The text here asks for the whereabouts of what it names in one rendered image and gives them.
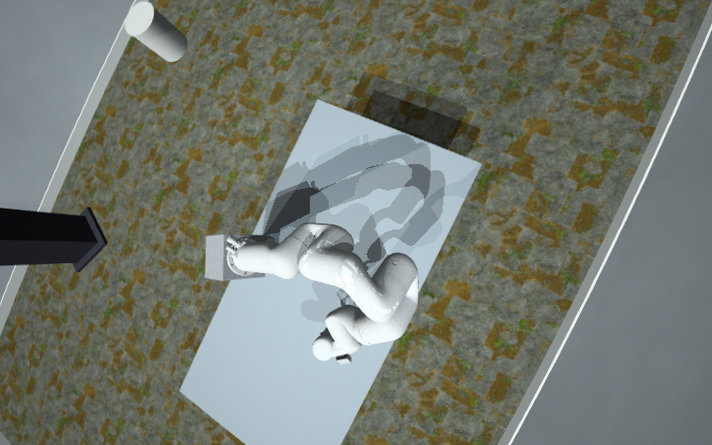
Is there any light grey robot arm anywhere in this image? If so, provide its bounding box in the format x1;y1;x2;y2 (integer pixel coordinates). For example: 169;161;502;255
226;222;418;365

